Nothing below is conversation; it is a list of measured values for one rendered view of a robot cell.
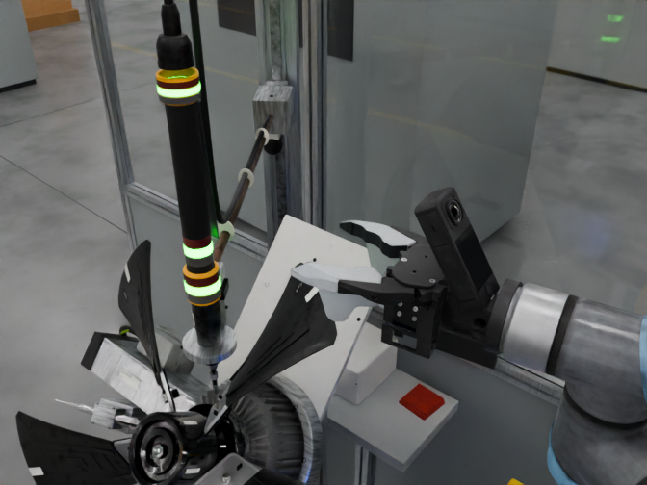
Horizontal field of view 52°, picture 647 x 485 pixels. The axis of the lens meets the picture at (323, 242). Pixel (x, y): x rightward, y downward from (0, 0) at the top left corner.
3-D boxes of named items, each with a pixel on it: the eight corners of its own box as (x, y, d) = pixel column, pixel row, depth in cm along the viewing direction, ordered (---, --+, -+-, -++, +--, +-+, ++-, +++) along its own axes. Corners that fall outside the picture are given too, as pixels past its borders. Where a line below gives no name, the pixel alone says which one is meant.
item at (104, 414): (100, 423, 128) (105, 402, 129) (121, 429, 125) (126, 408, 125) (90, 423, 126) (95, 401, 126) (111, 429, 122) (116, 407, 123)
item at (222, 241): (267, 120, 130) (267, 114, 130) (273, 121, 130) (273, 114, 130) (205, 277, 85) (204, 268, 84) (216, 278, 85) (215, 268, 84)
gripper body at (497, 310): (373, 341, 66) (490, 383, 61) (376, 270, 61) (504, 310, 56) (403, 300, 72) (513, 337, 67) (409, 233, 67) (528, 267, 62)
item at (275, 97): (262, 117, 141) (260, 79, 137) (294, 118, 141) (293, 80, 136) (254, 137, 132) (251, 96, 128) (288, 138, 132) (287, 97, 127)
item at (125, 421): (187, 445, 116) (59, 405, 134) (190, 432, 117) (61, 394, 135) (179, 446, 114) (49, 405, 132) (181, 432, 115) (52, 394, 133)
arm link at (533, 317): (556, 324, 55) (576, 275, 61) (502, 307, 56) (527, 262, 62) (539, 390, 59) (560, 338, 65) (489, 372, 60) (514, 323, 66)
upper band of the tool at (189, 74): (166, 92, 70) (162, 65, 69) (205, 93, 70) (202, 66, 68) (154, 107, 67) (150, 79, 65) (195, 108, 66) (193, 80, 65)
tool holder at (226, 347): (194, 319, 91) (186, 260, 86) (244, 320, 91) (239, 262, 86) (176, 363, 84) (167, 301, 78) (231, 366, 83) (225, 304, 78)
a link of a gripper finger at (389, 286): (336, 302, 61) (431, 308, 61) (336, 290, 60) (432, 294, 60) (339, 273, 65) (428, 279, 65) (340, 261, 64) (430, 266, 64)
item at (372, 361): (347, 343, 176) (348, 311, 170) (397, 370, 167) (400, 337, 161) (305, 378, 165) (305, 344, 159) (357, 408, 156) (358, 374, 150)
